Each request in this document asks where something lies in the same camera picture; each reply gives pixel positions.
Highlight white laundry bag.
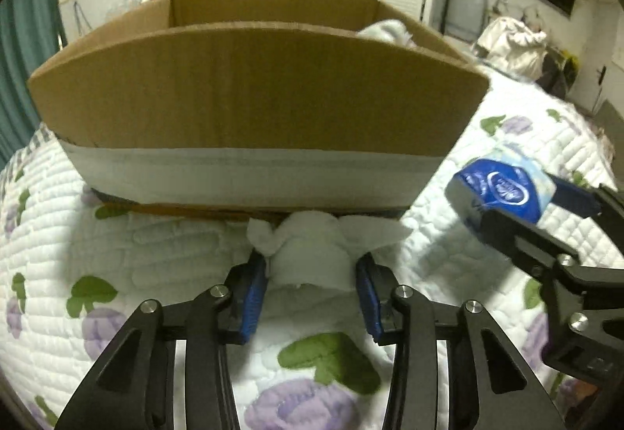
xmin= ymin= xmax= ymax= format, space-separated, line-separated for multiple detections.
xmin=473 ymin=17 xmax=548 ymax=80

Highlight teal left curtain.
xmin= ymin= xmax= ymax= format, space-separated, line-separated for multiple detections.
xmin=0 ymin=0 xmax=67 ymax=163

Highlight grey washing machine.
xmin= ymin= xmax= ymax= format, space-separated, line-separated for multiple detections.
xmin=443 ymin=0 xmax=488 ymax=43

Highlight blue tissue packet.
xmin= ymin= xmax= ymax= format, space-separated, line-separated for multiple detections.
xmin=445 ymin=144 xmax=556 ymax=235

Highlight white rolled socks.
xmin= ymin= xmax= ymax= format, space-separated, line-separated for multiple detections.
xmin=358 ymin=19 xmax=417 ymax=48

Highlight grey striped blanket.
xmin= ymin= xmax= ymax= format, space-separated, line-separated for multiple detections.
xmin=7 ymin=123 xmax=56 ymax=169

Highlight orange plush toy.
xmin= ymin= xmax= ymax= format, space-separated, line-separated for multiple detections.
xmin=557 ymin=378 xmax=599 ymax=427

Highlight white cloth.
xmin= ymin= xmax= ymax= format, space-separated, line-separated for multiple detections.
xmin=246 ymin=210 xmax=413 ymax=291

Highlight brown cardboard box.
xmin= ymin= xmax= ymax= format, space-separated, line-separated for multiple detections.
xmin=28 ymin=0 xmax=490 ymax=220

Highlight floral white quilt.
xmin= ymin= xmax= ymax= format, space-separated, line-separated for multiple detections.
xmin=1 ymin=72 xmax=615 ymax=429

